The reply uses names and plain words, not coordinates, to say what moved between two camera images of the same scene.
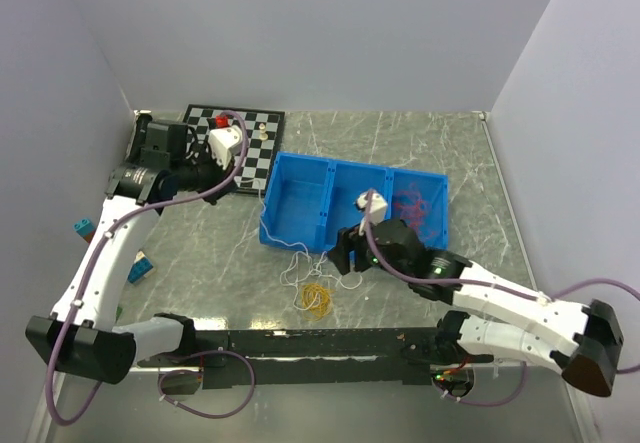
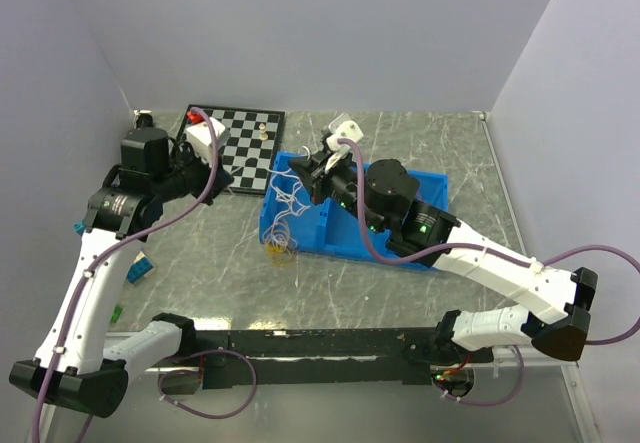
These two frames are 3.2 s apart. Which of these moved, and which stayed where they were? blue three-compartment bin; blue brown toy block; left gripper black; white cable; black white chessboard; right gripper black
Moved: white cable; right gripper black
Stayed: black white chessboard; left gripper black; blue brown toy block; blue three-compartment bin
